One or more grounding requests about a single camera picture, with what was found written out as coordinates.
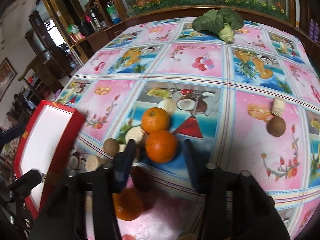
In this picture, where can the green cap plastic bottle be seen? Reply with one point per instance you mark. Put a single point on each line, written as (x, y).
(113, 13)

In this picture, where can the dark wooden side cabinet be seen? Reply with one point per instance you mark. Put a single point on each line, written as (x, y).
(87, 47)

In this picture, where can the dark red date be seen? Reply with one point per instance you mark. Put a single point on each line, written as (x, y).
(141, 180)

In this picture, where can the wooden chair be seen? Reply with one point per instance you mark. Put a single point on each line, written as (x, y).
(42, 71)

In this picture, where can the framed wall picture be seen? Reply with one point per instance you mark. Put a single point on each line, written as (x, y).
(7, 74)

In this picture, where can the black thermos flask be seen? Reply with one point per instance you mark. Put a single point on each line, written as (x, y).
(94, 19)

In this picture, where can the colourful fruit print tablecloth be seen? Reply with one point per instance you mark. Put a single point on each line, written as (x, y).
(218, 95)

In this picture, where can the orange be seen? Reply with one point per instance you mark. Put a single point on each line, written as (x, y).
(154, 119)
(161, 146)
(128, 204)

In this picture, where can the purple bottles on shelf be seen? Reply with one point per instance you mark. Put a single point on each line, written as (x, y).
(313, 30)

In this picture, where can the brown kiwi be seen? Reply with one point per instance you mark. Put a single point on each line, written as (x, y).
(111, 147)
(276, 126)

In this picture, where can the beige cake block small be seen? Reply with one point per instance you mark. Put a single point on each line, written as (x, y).
(137, 157)

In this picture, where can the green leafy vegetable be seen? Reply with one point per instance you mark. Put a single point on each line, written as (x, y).
(223, 22)

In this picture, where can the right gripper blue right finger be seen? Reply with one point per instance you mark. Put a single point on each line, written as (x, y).
(196, 166)

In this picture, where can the beige cake cylinder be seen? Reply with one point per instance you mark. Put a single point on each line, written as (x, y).
(93, 162)

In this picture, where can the red white shallow box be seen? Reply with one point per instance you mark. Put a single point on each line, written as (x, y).
(45, 146)

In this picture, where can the beige round cake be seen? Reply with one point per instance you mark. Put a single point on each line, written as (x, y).
(137, 134)

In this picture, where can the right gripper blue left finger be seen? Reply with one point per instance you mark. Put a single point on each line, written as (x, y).
(122, 164)

